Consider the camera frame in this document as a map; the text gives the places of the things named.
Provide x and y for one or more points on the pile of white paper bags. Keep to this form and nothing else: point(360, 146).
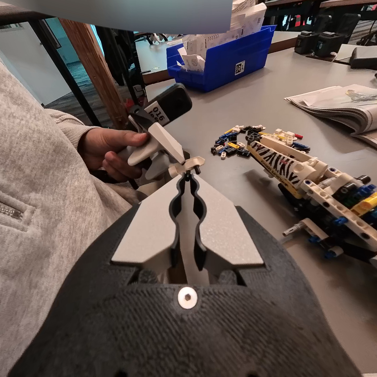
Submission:
point(206, 44)

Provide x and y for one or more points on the black charging dock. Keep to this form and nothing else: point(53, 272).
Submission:
point(328, 44)
point(306, 42)

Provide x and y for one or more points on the wooden post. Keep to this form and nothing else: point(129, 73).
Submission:
point(94, 73)

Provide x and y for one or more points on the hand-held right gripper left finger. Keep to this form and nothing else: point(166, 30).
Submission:
point(147, 232)

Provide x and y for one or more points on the pile of small lego pieces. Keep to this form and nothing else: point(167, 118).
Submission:
point(232, 144)

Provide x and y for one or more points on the dark hanging jacket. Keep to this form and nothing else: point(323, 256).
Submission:
point(117, 53)

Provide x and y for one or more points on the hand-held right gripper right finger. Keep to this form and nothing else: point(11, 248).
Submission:
point(226, 235)

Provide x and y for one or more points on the person's grey sweatshirt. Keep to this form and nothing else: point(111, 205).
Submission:
point(38, 206)

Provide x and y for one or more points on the black lego pin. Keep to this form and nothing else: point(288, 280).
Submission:
point(188, 176)

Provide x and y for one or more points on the person's left forearm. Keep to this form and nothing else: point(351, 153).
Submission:
point(69, 126)

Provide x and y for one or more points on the zebra striped lego model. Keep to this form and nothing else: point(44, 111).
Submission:
point(312, 176)

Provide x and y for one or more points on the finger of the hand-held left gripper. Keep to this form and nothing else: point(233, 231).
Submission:
point(166, 141)
point(141, 154)

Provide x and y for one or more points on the black power adapter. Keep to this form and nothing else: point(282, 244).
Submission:
point(365, 57)

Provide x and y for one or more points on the beige lego piece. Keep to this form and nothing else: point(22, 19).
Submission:
point(193, 162)

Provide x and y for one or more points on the black table leg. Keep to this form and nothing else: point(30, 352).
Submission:
point(59, 64)

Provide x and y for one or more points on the person's left hand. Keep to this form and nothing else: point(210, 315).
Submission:
point(106, 144)

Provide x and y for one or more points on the blue plastic bin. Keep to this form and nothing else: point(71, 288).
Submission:
point(223, 67)

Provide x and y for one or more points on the lego instruction booklet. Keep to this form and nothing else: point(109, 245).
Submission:
point(338, 106)

